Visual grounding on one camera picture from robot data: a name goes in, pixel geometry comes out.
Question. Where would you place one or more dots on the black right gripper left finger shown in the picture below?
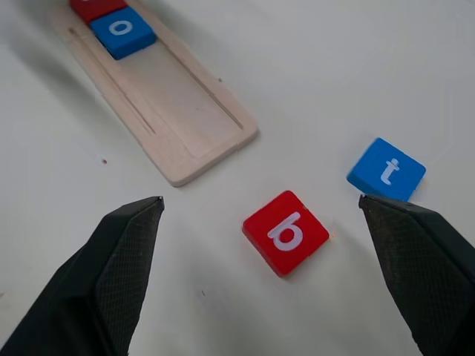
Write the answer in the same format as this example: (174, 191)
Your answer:
(92, 285)

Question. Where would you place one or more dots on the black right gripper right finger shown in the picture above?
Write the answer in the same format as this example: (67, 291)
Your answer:
(426, 274)

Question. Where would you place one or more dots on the blue block letter t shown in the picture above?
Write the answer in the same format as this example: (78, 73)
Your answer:
(387, 168)

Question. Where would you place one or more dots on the red block letter b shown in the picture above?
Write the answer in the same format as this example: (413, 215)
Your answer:
(285, 233)

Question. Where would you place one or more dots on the wooden letter tray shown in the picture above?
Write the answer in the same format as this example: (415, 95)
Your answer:
(167, 107)

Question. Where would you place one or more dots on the blue block letter o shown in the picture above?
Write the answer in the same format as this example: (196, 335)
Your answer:
(122, 31)

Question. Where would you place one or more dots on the red letter block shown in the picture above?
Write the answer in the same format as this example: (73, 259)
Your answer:
(97, 8)

